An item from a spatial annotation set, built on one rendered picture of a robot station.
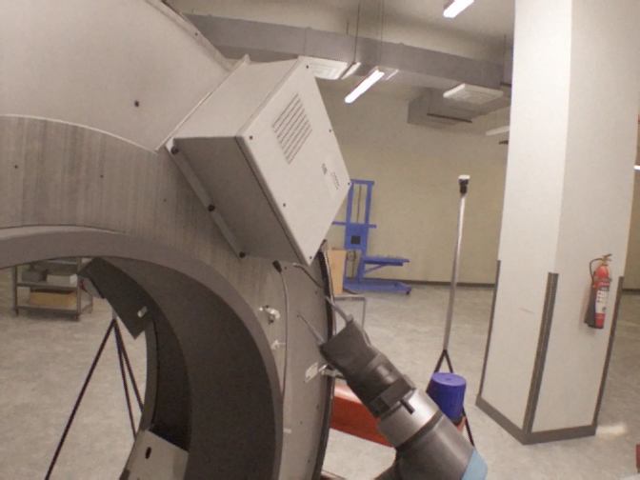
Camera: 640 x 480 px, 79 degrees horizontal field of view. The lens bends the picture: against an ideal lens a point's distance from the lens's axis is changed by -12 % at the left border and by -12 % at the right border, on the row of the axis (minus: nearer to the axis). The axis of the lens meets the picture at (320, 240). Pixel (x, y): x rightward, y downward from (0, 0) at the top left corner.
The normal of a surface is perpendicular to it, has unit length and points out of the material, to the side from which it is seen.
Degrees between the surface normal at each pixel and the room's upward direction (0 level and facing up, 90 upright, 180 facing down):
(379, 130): 90
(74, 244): 90
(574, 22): 90
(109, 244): 90
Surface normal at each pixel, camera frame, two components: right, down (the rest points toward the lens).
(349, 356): -0.01, -0.37
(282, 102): 0.87, 0.11
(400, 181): 0.18, 0.09
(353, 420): -0.48, 0.03
